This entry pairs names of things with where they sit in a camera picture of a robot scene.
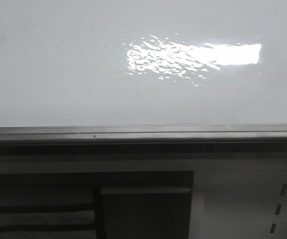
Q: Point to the white glossy whiteboard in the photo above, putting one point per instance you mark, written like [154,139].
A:
[143,62]

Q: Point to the grey aluminium whiteboard tray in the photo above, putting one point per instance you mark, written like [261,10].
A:
[56,140]

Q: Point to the white perforated metal panel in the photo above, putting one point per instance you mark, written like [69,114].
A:
[239,204]

